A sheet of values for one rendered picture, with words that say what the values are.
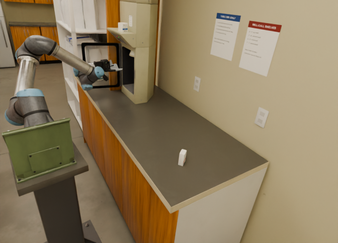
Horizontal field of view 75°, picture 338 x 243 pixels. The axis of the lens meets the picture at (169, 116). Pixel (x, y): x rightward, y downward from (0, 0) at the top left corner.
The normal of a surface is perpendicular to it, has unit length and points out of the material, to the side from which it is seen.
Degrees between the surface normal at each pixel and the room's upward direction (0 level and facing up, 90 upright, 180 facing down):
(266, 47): 90
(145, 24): 90
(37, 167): 90
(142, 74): 90
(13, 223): 0
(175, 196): 0
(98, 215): 0
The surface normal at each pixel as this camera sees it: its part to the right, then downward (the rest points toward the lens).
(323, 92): -0.85, 0.18
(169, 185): 0.08, -0.88
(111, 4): 0.53, 0.43
